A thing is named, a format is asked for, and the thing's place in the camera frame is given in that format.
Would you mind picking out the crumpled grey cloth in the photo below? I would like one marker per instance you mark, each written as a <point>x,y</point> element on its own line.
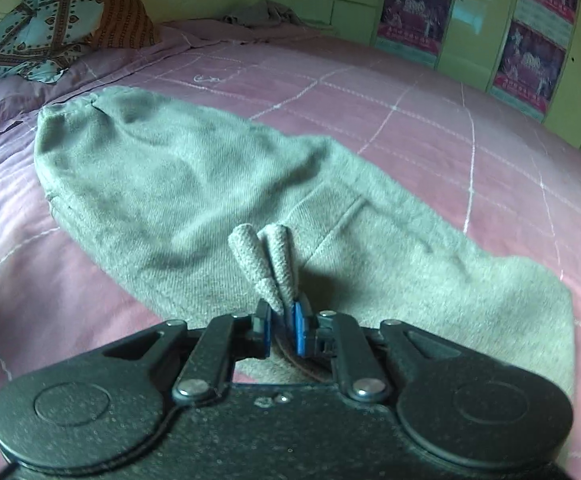
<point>265,12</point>

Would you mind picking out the lilac pillow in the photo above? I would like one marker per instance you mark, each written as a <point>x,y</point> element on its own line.
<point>20,97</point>

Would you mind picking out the orange patterned pillow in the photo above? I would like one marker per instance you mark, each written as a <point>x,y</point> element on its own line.
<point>125,15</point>

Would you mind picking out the cream wardrobe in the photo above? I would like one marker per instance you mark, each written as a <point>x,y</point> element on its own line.
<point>485,15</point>

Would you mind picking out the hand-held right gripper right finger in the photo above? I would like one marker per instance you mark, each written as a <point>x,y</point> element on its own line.
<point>300,330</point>

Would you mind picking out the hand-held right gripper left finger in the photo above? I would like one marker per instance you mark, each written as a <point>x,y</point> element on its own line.
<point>265,327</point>

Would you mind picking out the bed with pink checked sheet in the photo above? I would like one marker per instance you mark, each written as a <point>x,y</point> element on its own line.
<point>420,125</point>

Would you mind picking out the blue patterned pillow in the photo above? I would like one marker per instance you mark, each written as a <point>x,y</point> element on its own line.
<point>35,25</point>

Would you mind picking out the grey-green pants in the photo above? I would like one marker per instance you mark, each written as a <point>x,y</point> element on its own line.
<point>170,185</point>

